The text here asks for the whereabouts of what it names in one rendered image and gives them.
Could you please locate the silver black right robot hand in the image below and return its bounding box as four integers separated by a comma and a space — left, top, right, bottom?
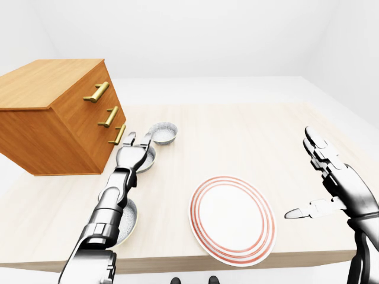
284, 125, 379, 220

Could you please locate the white plate with red rings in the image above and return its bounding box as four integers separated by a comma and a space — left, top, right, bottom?
188, 175, 277, 264

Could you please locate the speckled patterned bowl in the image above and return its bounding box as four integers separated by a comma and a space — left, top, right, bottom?
134, 146, 157, 174
113, 198, 139, 248
147, 122, 179, 146

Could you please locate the shallow wooden cabinet drawer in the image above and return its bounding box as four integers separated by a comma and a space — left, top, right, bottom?
88, 107, 127, 173

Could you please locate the medium wooden cabinet drawer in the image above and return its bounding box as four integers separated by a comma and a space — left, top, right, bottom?
73, 88, 122, 158

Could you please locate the tall wooden cabinet drawer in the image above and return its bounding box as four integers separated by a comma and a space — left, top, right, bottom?
49, 60, 115, 137

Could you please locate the wooden cabinet with drawers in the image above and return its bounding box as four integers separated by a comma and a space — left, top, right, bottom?
0, 59, 127, 177

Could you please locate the short brass drawer handle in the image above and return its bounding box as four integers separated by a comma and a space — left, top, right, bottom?
107, 124, 127, 146

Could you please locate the medium brass drawer handle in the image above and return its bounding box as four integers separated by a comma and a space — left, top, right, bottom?
98, 106, 120, 128

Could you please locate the long brass drawer handle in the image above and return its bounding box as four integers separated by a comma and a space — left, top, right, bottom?
83, 81, 110, 104

